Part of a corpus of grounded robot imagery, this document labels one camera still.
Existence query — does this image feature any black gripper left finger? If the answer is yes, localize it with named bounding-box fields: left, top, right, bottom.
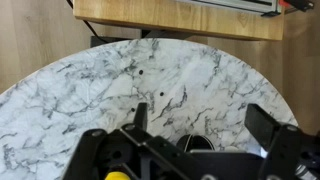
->
left=63, top=102, right=201, bottom=180

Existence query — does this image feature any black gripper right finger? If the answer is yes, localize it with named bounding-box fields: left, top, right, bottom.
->
left=244, top=103, right=320, bottom=180

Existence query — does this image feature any jar with yellow lid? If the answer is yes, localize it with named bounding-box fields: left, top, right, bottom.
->
left=104, top=170, right=132, bottom=180

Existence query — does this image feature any black table base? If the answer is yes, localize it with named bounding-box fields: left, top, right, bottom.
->
left=89, top=29, right=198, bottom=48

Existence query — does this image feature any red and black clamp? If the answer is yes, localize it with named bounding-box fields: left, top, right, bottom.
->
left=279, top=0, right=315, bottom=13

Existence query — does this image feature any black floor cable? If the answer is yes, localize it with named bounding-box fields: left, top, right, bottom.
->
left=65, top=0, right=111, bottom=44

